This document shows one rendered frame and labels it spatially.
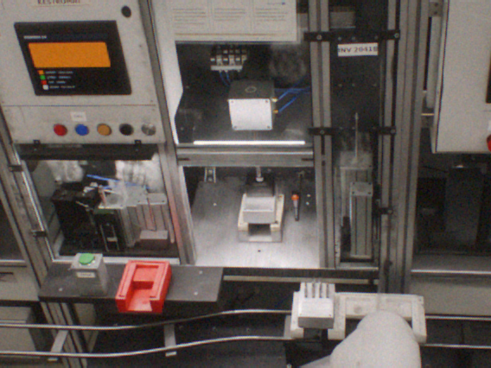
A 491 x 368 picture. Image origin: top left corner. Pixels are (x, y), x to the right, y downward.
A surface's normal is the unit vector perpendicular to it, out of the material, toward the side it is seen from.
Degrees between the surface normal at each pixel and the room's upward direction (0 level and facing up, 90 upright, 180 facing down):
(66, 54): 90
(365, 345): 39
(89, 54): 90
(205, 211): 0
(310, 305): 0
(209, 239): 0
